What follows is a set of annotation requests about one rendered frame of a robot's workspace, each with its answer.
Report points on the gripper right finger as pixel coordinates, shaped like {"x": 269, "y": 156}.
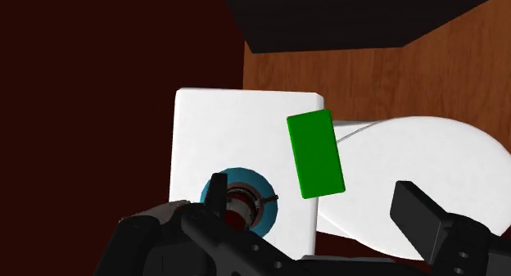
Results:
{"x": 431, "y": 223}

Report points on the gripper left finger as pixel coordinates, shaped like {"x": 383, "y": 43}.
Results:
{"x": 199, "y": 243}

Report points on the blue round container red inside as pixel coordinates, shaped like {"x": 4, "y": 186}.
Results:
{"x": 266, "y": 203}

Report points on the green flat box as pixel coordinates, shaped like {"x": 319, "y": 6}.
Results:
{"x": 316, "y": 155}

